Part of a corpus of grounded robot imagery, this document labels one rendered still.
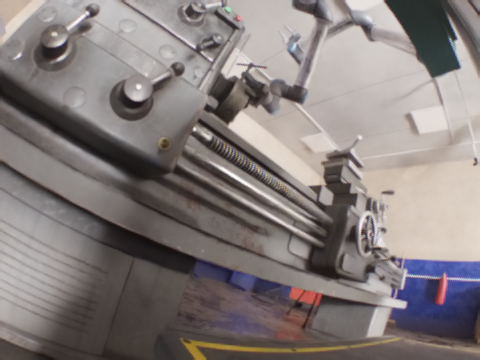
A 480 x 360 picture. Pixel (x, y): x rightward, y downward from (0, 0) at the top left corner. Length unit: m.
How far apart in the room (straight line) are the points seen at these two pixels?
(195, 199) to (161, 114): 0.31
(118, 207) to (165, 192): 0.24
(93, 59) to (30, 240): 0.42
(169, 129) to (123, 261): 0.33
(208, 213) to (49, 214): 0.47
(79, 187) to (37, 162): 0.10
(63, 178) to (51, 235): 0.16
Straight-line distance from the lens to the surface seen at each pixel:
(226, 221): 0.81
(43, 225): 0.61
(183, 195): 0.73
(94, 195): 0.50
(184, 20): 0.89
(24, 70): 0.59
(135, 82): 0.50
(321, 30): 1.50
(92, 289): 0.63
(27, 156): 0.52
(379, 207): 1.24
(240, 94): 1.07
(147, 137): 0.54
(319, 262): 1.08
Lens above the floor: 0.42
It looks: 19 degrees up
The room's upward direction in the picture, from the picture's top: 20 degrees clockwise
